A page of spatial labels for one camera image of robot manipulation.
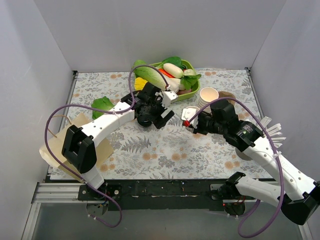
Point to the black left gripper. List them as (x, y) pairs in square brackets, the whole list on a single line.
[(158, 113)]

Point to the black plastic cup lid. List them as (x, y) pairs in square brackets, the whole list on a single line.
[(144, 121)]

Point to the stack of white paper cups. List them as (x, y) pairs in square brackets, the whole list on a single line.
[(207, 95)]

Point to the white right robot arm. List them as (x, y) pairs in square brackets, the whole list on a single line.
[(297, 195)]

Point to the floral table mat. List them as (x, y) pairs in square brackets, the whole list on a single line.
[(150, 153)]

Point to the brown pulp cup carrier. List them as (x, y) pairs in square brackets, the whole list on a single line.
[(230, 98)]

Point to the green plastic tray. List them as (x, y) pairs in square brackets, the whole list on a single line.
[(187, 93)]

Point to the grey cylindrical holder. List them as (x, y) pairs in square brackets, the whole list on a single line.
[(242, 155)]

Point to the green napa cabbage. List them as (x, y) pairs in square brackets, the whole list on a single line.
[(155, 78)]

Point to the orange carrot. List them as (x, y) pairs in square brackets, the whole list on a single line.
[(166, 73)]

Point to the green bok choy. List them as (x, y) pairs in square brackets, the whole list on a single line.
[(180, 82)]

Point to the white radish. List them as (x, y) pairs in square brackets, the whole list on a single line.
[(173, 70)]

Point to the small green lettuce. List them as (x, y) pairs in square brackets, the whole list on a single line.
[(104, 104)]

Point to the black base bar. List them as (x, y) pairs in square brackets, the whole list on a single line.
[(172, 194)]

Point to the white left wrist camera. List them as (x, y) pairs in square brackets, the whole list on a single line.
[(166, 98)]

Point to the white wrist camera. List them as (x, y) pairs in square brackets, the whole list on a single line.
[(187, 114), (166, 98)]

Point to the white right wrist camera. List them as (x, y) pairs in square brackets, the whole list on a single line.
[(187, 114)]

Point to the aluminium frame rail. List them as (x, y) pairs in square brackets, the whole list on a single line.
[(48, 193)]

